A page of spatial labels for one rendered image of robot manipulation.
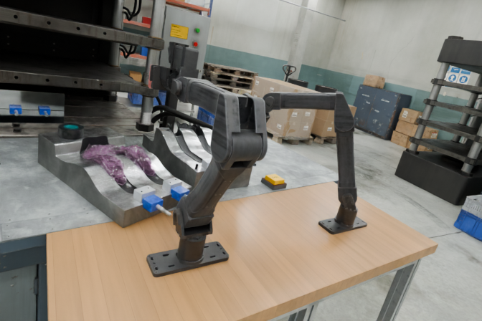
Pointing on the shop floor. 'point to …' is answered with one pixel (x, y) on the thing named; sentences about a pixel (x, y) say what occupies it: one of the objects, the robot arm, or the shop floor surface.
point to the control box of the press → (196, 27)
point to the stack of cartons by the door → (404, 131)
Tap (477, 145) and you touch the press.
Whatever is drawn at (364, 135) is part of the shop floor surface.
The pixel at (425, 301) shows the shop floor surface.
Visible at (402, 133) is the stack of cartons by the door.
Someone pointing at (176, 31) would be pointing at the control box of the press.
